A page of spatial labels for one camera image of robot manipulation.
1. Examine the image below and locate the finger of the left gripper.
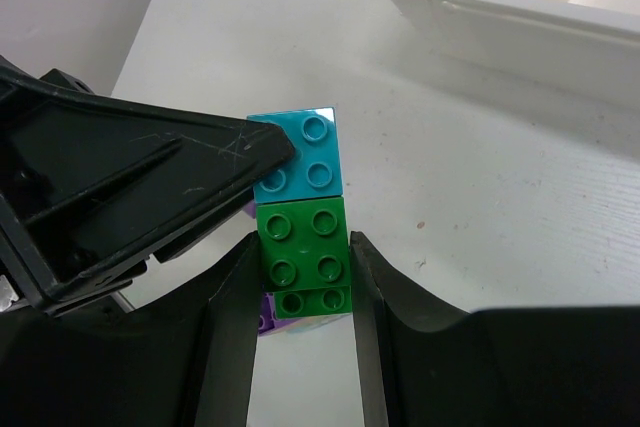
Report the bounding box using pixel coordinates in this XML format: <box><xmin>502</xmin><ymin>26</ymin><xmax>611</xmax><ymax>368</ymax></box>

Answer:
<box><xmin>1</xmin><ymin>61</ymin><xmax>295</xmax><ymax>316</ymax></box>

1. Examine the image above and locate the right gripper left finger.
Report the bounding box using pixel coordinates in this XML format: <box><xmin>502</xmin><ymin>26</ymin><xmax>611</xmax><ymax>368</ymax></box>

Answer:
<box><xmin>1</xmin><ymin>233</ymin><xmax>260</xmax><ymax>426</ymax></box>

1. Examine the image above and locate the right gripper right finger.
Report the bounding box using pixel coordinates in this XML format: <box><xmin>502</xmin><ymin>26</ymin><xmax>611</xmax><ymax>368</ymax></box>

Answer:
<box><xmin>350</xmin><ymin>232</ymin><xmax>639</xmax><ymax>426</ymax></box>

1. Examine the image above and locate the green long lego brick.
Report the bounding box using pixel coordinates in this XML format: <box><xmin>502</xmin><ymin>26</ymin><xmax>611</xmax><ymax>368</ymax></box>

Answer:
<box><xmin>256</xmin><ymin>196</ymin><xmax>352</xmax><ymax>319</ymax></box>

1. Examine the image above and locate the teal square lego brick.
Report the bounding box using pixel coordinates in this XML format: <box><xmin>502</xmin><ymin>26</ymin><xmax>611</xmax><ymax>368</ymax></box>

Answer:
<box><xmin>248</xmin><ymin>107</ymin><xmax>343</xmax><ymax>204</ymax></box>

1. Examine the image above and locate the purple lego brick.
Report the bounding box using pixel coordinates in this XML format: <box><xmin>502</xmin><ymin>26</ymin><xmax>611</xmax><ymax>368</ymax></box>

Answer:
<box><xmin>258</xmin><ymin>293</ymin><xmax>280</xmax><ymax>336</ymax></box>

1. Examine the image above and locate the light blue lego under purple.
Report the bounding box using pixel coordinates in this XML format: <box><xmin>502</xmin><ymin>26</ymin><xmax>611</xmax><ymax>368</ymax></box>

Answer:
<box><xmin>268</xmin><ymin>314</ymin><xmax>346</xmax><ymax>335</ymax></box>

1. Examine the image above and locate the white three-compartment container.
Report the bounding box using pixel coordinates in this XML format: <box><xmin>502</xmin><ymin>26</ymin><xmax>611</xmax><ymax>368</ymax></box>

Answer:
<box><xmin>391</xmin><ymin>0</ymin><xmax>639</xmax><ymax>107</ymax></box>

